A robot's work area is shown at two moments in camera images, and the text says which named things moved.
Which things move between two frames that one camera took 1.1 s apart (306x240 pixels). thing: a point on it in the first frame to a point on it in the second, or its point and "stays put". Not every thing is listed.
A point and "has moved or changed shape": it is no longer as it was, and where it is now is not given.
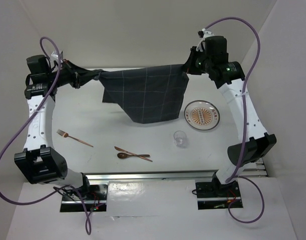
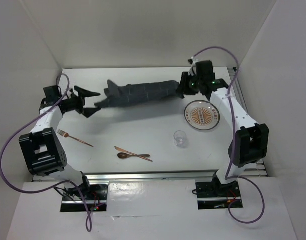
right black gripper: x=189 y=65 to x=182 y=88
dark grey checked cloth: x=147 y=94 has moved or changed shape
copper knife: x=130 y=153 stays put
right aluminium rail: x=257 y=169 stays put
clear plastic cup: x=180 y=137 stays put
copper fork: x=65 y=134 stays put
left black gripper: x=78 y=76 to x=82 y=93
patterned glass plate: x=202 y=115 stays put
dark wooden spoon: x=122 y=155 stays put
